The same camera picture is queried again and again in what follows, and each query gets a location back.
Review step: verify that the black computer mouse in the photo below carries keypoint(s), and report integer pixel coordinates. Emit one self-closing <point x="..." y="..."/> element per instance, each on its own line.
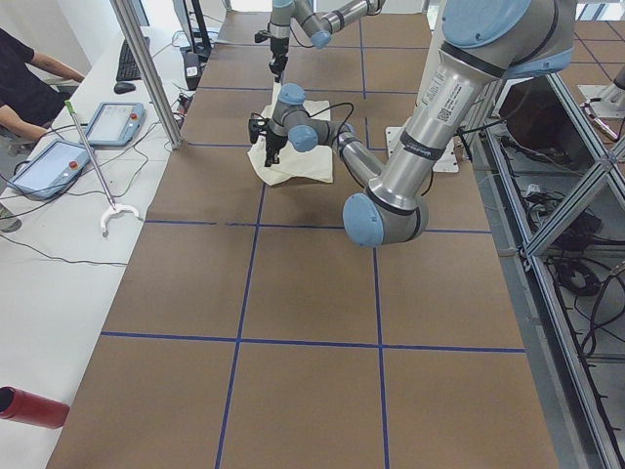
<point x="123" y="88"/>

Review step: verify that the cream long sleeve cat shirt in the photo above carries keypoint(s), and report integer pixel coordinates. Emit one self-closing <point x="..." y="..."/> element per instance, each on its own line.
<point x="315" y="164"/>

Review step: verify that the black power adapter white label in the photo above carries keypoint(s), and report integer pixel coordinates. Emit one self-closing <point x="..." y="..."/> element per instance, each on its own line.
<point x="192" y="70"/>

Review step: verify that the white pillar with base plate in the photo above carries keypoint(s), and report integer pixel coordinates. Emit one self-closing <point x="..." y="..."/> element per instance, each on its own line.
<point x="426" y="137"/>

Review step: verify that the black keyboard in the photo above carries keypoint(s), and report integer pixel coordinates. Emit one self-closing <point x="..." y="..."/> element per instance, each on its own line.
<point x="128" y="69"/>

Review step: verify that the far blue teach pendant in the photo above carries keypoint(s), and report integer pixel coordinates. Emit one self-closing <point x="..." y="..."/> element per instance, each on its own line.
<point x="115" y="125"/>

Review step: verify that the reacher grabber stick white claw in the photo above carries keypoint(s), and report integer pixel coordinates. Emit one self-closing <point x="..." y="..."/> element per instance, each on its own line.
<point x="114" y="208"/>

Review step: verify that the person in black shirt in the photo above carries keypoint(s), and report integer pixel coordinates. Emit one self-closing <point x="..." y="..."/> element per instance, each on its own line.
<point x="28" y="104"/>

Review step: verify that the aluminium frame post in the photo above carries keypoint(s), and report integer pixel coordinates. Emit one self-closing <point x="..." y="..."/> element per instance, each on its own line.
<point x="129" y="24"/>

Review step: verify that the blue teach pendant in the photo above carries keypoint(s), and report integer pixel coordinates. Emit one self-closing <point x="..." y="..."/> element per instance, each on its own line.
<point x="115" y="125"/>
<point x="52" y="171"/>

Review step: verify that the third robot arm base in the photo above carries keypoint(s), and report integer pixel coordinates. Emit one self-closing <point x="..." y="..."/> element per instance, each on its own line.
<point x="605" y="101"/>

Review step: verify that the near blue teach pendant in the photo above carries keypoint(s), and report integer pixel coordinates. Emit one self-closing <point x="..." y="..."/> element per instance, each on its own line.
<point x="52" y="171"/>

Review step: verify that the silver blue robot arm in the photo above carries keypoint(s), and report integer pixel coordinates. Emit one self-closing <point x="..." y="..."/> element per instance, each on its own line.
<point x="483" y="41"/>
<point x="320" y="28"/>

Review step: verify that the red cylinder bottle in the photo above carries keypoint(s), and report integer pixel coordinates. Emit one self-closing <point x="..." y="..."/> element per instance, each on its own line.
<point x="24" y="407"/>

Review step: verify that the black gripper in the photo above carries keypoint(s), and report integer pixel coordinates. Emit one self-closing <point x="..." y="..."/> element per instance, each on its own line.
<point x="274" y="141"/>
<point x="279" y="49"/>

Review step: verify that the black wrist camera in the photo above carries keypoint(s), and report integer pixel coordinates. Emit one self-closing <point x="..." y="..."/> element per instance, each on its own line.
<point x="257" y="127"/>
<point x="261" y="36"/>

